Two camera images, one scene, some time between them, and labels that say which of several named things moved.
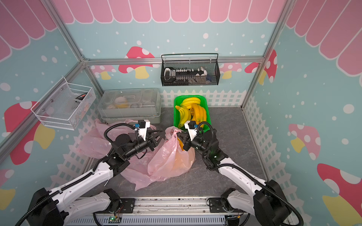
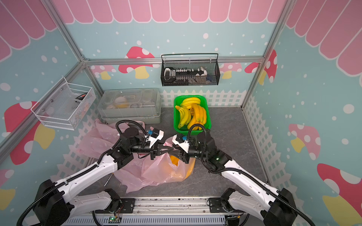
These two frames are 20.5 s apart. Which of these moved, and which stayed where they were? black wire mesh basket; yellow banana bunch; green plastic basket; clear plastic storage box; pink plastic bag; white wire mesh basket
Moved: pink plastic bag; yellow banana bunch
Stayed: green plastic basket; white wire mesh basket; clear plastic storage box; black wire mesh basket
